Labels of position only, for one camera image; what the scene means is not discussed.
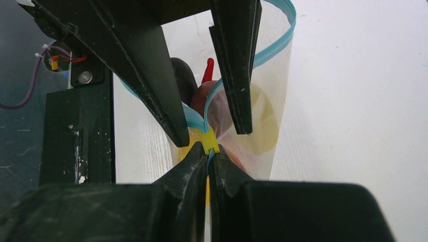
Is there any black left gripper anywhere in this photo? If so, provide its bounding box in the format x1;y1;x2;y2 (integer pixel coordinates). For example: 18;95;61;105
20;0;262;147

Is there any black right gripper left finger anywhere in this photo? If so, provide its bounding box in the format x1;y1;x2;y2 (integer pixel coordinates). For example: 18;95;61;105
1;142;207;241

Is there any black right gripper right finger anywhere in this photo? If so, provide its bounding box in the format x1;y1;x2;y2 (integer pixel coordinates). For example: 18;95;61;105
208;149;394;241

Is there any red chili pepper toy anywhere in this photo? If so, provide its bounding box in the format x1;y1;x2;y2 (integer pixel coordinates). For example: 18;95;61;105
201;57;215;84

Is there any dark purple eggplant toy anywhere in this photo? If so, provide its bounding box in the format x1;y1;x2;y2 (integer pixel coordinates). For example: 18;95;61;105
170;57;198;106

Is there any dark red plum toy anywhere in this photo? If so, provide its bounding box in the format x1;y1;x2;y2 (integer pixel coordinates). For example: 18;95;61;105
190;80;235;134

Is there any yellow bell pepper toy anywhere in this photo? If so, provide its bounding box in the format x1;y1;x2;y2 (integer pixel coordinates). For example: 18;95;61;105
177;128;200;163

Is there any yellow star fruit toy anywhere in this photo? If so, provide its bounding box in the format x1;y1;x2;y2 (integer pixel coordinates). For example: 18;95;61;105
234;84;279;155

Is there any clear zip top bag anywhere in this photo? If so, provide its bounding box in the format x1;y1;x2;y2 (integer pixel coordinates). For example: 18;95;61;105
119;0;298;208

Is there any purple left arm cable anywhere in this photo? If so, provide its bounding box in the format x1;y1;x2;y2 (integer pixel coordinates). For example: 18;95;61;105
0;45;73;110

